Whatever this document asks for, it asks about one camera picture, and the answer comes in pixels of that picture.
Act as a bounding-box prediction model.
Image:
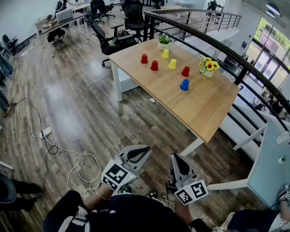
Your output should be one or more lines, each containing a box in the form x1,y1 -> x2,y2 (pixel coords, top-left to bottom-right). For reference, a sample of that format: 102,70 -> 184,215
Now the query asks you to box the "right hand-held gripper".
166,153 -> 208,205

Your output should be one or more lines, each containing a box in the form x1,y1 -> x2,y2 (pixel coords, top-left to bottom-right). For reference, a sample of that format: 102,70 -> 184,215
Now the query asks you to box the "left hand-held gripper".
101,145 -> 152,191

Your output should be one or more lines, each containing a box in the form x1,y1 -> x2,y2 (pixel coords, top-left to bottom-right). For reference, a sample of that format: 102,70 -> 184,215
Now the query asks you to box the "blue paper cup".
179,78 -> 190,91

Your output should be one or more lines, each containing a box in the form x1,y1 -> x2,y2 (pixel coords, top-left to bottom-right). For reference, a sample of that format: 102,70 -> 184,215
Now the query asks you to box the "person's left forearm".
83,184 -> 112,212

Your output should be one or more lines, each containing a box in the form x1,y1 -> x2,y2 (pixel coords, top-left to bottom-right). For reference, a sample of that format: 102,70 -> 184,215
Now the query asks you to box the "person's right forearm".
174,201 -> 194,227

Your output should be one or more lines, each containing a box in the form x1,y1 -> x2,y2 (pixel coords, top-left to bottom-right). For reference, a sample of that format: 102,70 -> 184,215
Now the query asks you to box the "white table leg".
180,138 -> 205,157

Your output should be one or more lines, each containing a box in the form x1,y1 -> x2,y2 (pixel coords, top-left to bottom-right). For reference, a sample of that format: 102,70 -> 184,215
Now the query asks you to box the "person's black shirt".
43,189 -> 212,232

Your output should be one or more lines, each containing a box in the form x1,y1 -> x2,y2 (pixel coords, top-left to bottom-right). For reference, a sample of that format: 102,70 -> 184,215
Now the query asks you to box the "white cabinet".
118,68 -> 140,93

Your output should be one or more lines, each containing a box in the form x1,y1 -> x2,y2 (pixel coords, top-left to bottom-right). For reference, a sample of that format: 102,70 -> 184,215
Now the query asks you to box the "light blue table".
206,116 -> 290,210

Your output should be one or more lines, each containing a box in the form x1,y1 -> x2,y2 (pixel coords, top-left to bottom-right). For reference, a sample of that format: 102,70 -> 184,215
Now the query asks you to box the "white power strip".
39,126 -> 53,140

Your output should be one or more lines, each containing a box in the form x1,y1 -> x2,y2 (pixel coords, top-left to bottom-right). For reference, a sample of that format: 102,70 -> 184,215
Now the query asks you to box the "sunflower bouquet in vase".
199,56 -> 220,78

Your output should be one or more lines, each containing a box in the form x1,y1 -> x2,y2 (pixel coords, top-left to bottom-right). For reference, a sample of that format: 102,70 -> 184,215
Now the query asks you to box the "green plant in white pot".
157,33 -> 173,51

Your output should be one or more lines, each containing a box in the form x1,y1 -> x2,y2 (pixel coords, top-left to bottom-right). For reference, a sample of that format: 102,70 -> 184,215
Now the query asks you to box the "black office chair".
90,0 -> 116,24
111,0 -> 148,43
84,14 -> 138,67

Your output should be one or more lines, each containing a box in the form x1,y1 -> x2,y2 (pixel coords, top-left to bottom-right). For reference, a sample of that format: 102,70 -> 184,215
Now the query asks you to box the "brown desk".
41,12 -> 89,42

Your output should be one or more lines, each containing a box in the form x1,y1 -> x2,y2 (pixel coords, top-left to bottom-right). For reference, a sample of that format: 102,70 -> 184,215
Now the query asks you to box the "grey crate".
55,8 -> 74,23

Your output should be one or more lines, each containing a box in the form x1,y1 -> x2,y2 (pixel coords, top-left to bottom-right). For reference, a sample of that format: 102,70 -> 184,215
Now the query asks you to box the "white cable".
2,119 -> 112,200

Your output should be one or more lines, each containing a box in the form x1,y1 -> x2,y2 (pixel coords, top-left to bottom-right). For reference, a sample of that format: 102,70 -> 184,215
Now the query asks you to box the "black cable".
11,97 -> 58,190

